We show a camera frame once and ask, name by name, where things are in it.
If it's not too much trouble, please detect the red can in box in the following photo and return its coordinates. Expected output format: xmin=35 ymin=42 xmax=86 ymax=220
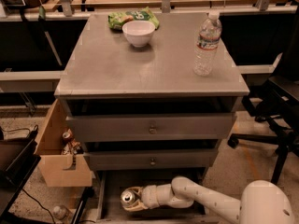
xmin=62 ymin=132 xmax=74 ymax=143

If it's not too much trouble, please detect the clear plastic water bottle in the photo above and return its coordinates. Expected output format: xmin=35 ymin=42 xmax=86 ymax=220
xmin=193 ymin=10 xmax=222 ymax=77

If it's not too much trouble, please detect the grey top drawer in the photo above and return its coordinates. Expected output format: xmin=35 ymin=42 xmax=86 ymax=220
xmin=66 ymin=113 xmax=236 ymax=143

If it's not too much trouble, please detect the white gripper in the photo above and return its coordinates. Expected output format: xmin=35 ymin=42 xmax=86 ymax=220
xmin=124 ymin=185 xmax=160 ymax=212

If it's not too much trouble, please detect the black office chair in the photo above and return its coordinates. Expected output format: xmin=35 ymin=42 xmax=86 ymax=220
xmin=227 ymin=56 xmax=299 ymax=185

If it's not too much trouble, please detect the cardboard box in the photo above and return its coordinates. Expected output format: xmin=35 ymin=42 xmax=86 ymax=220
xmin=36 ymin=100 xmax=93 ymax=187

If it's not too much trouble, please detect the grey middle drawer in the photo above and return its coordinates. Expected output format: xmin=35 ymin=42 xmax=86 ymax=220
xmin=85 ymin=148 xmax=218 ymax=171

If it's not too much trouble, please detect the grey drawer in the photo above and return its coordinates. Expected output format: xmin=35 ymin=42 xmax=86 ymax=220
xmin=97 ymin=169 xmax=219 ymax=224
xmin=66 ymin=113 xmax=236 ymax=143
xmin=85 ymin=148 xmax=218 ymax=171

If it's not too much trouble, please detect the grey bottom drawer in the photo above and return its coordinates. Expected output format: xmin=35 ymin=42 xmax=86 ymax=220
xmin=97 ymin=169 xmax=219 ymax=224

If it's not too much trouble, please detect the black cart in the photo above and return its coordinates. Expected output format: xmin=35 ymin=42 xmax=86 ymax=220
xmin=0 ymin=126 xmax=40 ymax=224

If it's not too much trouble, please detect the plastic bottle on floor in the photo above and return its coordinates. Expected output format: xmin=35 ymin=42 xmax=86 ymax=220
xmin=53 ymin=205 xmax=72 ymax=224

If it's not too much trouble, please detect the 7up soda can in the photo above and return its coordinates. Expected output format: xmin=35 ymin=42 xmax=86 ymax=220
xmin=121 ymin=189 xmax=135 ymax=207

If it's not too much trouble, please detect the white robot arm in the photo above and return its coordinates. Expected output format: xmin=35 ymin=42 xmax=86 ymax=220
xmin=121 ymin=176 xmax=295 ymax=224

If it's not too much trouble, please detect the grey drawer cabinet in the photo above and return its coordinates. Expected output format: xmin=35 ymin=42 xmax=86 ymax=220
xmin=54 ymin=12 xmax=250 ymax=224

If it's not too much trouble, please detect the green chip bag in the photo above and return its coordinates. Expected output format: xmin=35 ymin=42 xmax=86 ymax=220
xmin=107 ymin=7 xmax=160 ymax=30

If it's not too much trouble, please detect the white ceramic bowl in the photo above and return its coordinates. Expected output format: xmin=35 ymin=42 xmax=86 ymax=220
xmin=122 ymin=21 xmax=155 ymax=48

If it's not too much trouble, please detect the black cable on floor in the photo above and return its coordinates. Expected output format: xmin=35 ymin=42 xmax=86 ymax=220
xmin=21 ymin=188 xmax=58 ymax=224

